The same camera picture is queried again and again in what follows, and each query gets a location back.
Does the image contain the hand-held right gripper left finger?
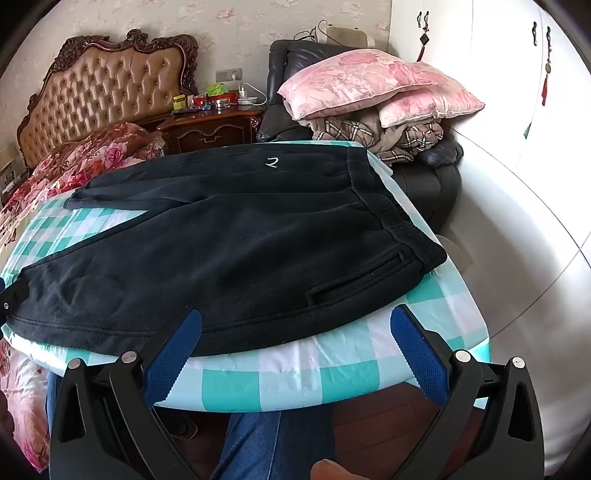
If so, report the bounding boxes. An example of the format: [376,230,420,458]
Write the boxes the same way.
[48,309,204,480]

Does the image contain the black pants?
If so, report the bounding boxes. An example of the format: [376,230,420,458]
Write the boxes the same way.
[0,141,448,358]

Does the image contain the black leather armchair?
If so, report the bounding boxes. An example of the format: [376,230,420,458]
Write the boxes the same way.
[256,39,465,227]

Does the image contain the white wardrobe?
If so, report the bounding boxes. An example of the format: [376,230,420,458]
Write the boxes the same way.
[388,0,591,268]

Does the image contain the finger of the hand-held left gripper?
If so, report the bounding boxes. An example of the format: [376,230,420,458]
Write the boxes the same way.
[0,276,29,324]

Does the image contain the person's right hand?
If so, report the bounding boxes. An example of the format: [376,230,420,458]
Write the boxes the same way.
[311,459,365,480]

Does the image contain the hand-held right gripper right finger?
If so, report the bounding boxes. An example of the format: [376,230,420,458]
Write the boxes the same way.
[390,304,555,480]

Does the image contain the pink floral pillow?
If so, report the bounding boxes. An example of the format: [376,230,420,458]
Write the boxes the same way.
[378,83,486,129]
[277,50,458,121]

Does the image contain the teal checkered tablecloth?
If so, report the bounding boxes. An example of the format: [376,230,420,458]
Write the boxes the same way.
[0,138,492,411]

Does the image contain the tufted leather carved headboard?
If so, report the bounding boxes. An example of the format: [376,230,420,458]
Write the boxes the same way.
[16,28,199,171]

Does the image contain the dark wooden nightstand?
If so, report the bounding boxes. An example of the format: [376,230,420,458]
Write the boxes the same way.
[139,104,266,155]

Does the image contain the beige cushion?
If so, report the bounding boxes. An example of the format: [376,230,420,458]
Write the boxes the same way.
[318,25,372,47]

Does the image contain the red floral bed blanket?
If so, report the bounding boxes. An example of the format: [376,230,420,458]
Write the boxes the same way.
[0,122,164,472]

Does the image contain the person's leg in jeans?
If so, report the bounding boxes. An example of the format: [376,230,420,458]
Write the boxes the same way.
[210,408,333,480]

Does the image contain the white charger with cable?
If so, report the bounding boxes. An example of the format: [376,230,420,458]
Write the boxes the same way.
[238,83,269,108]

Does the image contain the brown plaid blanket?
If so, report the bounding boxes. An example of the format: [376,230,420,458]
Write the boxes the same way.
[295,113,446,167]

